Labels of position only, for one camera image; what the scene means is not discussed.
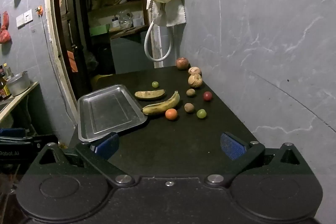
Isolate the red apple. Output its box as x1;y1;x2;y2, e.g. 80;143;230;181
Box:
176;57;190;70

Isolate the metal pot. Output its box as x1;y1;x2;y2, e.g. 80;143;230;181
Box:
6;70;31;97

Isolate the cream door frame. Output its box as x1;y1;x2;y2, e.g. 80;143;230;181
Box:
43;0;164;130

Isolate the row of sauce bottles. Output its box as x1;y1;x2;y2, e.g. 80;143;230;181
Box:
0;63;14;100

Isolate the clear plastic jar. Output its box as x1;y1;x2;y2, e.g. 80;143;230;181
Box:
118;11;133;28

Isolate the green box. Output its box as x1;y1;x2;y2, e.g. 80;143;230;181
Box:
89;24;110;36

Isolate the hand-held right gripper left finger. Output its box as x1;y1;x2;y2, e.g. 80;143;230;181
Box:
26;132;137;186

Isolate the steel tray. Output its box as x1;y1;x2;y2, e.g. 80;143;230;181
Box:
77;84;148;142

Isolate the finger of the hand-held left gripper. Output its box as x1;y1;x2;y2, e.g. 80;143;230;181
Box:
0;128;58;147

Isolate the orange paper sheet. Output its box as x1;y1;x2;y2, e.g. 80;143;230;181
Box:
67;50;78;72

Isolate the short spotted banana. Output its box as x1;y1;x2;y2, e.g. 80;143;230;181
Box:
134;89;166;101

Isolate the orange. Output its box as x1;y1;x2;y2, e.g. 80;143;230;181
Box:
165;108;178;121

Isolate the white hose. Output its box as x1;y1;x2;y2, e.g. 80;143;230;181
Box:
144;21;173;62

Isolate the grey blue cabinet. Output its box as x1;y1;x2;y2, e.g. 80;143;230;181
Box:
110;32;158;75

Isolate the grey power cable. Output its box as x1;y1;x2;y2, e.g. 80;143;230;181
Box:
41;14;75;119

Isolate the dark wooden door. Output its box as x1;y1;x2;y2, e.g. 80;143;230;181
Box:
54;0;92;93

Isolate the long yellow banana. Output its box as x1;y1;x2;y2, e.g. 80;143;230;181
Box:
142;91;181;115

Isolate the yellow container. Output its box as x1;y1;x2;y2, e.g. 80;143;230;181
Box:
91;74;116;88

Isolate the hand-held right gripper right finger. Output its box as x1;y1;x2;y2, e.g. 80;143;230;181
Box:
203;132;314;186

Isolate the red plastic bag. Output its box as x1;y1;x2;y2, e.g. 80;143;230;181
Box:
1;11;10;30
0;29;12;44

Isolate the cream kitchen counter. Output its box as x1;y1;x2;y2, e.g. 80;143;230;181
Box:
0;81;40;127

